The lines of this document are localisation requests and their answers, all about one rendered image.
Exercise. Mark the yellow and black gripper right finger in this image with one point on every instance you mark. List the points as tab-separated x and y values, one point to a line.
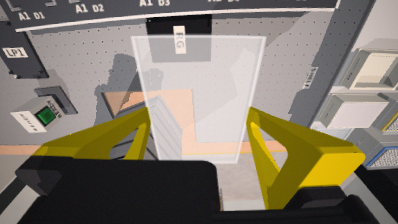
314	158

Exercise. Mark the black flat square pad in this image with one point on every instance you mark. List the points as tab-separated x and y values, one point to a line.
184	24

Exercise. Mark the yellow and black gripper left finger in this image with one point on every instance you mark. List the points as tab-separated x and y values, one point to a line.
96	142

